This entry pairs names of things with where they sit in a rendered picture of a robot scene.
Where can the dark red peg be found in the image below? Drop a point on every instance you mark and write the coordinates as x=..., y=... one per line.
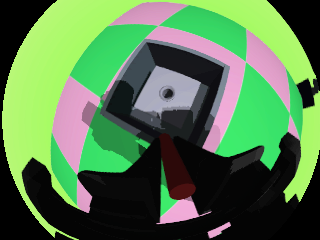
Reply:
x=179, y=183

